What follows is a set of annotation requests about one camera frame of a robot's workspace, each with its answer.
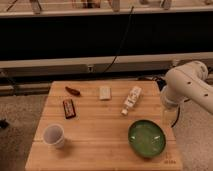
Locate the small brown red object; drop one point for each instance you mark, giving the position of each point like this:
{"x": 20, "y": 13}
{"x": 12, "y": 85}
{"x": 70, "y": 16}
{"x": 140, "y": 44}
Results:
{"x": 73, "y": 91}

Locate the green bowl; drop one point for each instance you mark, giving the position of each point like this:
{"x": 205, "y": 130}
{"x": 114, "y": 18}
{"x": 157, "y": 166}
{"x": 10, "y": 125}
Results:
{"x": 146, "y": 138}

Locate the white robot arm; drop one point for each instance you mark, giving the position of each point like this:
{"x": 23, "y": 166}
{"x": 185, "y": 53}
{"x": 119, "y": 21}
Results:
{"x": 188, "y": 81}

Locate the white paper cup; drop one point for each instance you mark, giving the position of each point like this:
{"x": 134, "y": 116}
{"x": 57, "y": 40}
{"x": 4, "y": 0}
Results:
{"x": 53, "y": 135}

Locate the wooden table board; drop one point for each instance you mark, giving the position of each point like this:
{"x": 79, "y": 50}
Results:
{"x": 96, "y": 139}

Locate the white plastic bottle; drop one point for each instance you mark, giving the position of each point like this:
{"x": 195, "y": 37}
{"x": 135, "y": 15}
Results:
{"x": 131, "y": 99}

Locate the dark candy bar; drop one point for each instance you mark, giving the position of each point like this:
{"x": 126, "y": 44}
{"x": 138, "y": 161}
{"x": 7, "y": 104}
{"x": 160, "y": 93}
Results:
{"x": 69, "y": 109}

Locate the white soap bar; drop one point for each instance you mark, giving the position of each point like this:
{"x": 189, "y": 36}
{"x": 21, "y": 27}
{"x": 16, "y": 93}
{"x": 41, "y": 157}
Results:
{"x": 104, "y": 93}

